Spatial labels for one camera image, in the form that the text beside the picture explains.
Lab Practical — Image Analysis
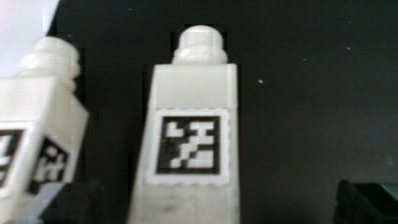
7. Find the white leg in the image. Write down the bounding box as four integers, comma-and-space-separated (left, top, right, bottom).
128, 25, 240, 224
0, 37, 88, 224

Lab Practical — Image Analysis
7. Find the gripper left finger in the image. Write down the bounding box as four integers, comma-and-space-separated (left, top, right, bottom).
39, 181, 110, 224

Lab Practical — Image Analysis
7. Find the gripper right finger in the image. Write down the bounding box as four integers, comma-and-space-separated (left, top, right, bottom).
334, 180, 398, 224

